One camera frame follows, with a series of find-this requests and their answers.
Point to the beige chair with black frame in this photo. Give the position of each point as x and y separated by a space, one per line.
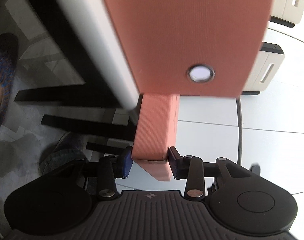
263 70
289 2

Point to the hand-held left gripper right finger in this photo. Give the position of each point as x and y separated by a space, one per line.
175 166

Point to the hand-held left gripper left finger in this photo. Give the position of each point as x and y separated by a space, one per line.
127 165

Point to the salmon storage box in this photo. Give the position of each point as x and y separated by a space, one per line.
179 30

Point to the salmon box lid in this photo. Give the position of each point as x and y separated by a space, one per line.
154 125

